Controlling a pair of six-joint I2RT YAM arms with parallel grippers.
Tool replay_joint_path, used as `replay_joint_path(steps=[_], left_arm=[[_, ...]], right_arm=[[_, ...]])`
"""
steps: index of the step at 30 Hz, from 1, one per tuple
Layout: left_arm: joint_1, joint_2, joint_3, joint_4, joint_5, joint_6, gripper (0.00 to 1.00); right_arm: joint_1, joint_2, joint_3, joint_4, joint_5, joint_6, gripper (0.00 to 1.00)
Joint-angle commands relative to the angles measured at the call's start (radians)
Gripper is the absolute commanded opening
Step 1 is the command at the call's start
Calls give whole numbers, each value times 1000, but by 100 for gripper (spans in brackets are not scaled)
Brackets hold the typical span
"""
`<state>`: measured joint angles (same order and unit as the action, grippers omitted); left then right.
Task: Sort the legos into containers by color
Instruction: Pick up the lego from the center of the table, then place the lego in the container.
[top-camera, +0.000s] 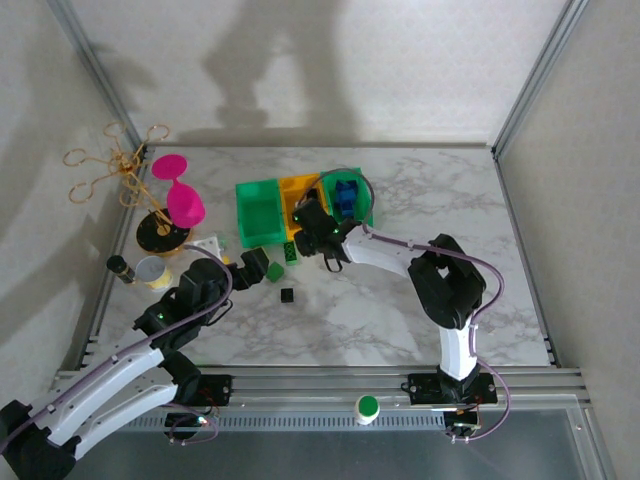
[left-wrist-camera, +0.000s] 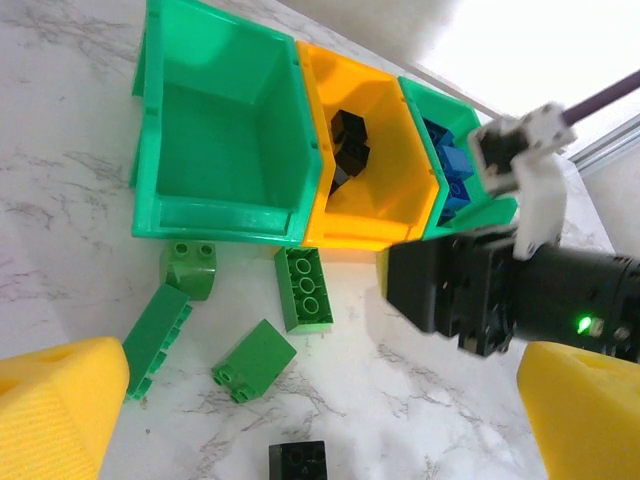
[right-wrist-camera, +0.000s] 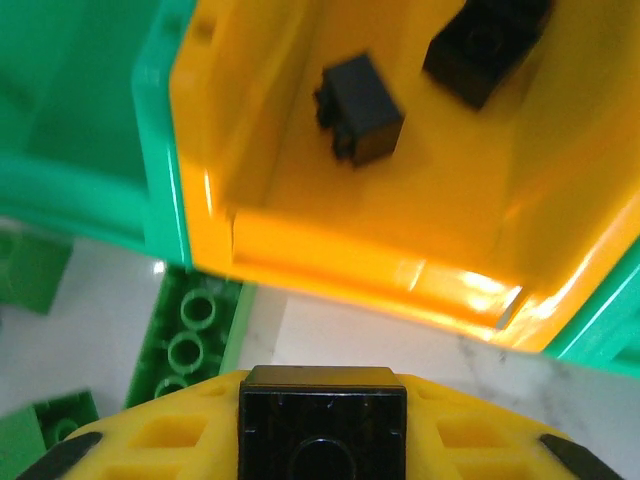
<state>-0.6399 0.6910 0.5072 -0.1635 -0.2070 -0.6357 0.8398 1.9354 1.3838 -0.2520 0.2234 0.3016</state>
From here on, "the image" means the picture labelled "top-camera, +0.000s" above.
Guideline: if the pink plastic goblet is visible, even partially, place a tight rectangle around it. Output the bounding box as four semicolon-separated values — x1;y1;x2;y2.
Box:
151;154;206;231

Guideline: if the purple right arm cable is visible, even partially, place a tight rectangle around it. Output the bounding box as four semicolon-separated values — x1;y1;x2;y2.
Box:
302;169;506;374

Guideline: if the small controller board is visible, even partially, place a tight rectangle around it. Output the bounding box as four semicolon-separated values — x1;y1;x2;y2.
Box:
446;409;484;436
166;412;211;437

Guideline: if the yellow plastic storage bin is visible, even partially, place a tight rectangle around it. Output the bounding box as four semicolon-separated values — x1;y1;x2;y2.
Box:
278;173;332;247

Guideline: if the grey-lidded yellow jar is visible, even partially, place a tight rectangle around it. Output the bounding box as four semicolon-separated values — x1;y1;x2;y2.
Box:
135;256;174;292

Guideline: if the aluminium frame post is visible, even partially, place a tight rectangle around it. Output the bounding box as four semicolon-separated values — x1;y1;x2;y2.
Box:
47;0;149;154
492;0;589;159

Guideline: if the aluminium front rail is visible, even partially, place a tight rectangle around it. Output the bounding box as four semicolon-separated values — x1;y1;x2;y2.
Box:
47;367;594;416

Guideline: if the gold wire glass stand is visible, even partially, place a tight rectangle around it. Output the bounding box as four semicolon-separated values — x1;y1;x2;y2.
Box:
63;121;196;259

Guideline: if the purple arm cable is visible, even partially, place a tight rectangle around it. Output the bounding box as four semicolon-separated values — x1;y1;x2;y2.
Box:
302;169;506;374
0;242;235;449

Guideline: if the small black bottle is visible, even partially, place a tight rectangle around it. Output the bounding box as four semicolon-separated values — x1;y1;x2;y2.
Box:
107;254;137;285

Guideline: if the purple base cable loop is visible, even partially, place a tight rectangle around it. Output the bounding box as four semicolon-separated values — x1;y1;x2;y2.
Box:
449;369;514;444
167;399;221;446

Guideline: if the green plastic storage bin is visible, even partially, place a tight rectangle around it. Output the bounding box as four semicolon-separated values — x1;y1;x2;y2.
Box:
319;165;378;230
235;178;287;250

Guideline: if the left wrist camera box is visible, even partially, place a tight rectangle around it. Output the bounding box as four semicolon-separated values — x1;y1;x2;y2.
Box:
185;233;225;262

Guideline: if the white button with green cap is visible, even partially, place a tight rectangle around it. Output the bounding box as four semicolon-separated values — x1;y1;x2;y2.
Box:
354;394;381;426

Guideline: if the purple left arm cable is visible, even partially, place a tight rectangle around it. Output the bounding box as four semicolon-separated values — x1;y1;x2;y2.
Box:
0;242;235;449

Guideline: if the grey slotted cable duct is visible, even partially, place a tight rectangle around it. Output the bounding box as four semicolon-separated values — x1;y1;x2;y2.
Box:
119;412;451;434

